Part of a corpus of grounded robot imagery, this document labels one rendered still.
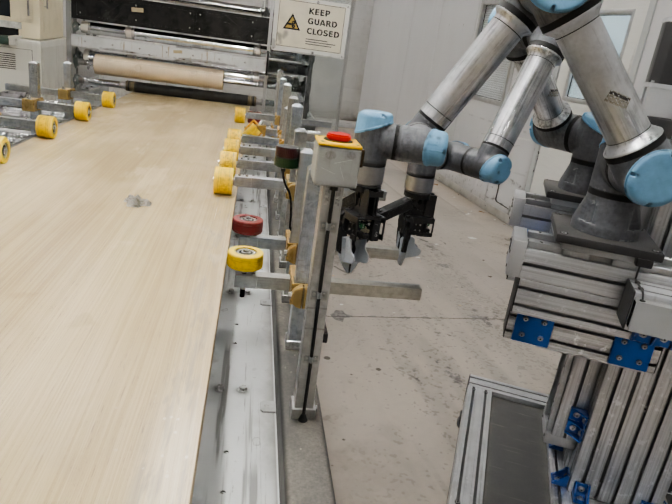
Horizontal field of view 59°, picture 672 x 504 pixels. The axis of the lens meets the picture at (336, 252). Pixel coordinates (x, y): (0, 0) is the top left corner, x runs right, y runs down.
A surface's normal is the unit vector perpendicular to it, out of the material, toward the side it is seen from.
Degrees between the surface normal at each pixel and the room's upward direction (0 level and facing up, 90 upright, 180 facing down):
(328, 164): 90
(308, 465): 0
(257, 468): 0
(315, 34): 90
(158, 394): 0
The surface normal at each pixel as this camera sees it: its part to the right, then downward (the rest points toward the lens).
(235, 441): 0.13, -0.93
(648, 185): -0.04, 0.43
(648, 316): -0.29, 0.29
